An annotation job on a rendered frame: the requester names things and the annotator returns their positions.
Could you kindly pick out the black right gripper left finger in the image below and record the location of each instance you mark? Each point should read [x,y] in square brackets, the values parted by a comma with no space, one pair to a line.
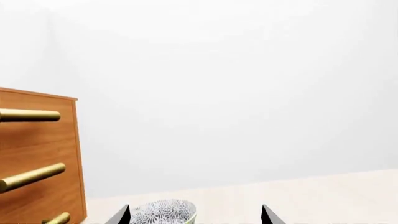
[120,216]

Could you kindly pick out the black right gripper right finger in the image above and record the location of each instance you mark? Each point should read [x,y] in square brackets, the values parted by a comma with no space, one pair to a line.
[271,217]

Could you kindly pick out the floral patterned bowl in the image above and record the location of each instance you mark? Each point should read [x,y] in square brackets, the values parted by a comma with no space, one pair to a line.
[163,211]

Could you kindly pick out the wooden drawer cabinet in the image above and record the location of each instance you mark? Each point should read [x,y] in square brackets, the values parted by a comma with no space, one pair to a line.
[37,144]

